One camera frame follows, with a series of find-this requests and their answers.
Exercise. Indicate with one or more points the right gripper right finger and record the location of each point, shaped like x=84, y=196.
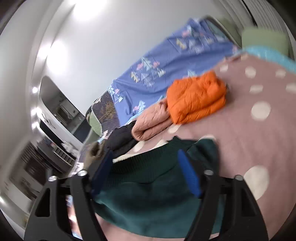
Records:
x=242, y=219

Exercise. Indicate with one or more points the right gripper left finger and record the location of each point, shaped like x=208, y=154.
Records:
x=49, y=219

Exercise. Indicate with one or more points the dark green fleece sweater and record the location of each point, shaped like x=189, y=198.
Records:
x=147, y=194

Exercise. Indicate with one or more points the olive brown fleece garment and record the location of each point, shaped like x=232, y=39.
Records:
x=95, y=153

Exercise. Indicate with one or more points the pink polka dot bedsheet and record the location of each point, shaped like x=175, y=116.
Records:
x=255, y=136

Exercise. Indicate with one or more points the cream fleece jacket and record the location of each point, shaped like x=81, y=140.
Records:
x=123, y=157

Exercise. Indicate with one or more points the black garment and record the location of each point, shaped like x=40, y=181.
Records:
x=121, y=140

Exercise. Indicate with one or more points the dark floral quilt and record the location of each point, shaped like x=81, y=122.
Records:
x=102, y=115

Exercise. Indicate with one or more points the orange puffer jacket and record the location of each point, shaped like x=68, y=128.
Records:
x=193, y=98

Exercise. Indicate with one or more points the salmon pink quilted jacket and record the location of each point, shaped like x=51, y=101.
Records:
x=152, y=121

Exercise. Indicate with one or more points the light blue bed cover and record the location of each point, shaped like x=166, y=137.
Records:
x=271, y=55

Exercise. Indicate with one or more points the blue tree print sheet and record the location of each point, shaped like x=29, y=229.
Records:
x=190, y=51

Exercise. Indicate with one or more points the green pillow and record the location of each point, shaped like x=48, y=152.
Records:
x=275, y=40

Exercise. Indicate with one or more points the grey window curtain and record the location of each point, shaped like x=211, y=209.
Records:
x=243, y=14

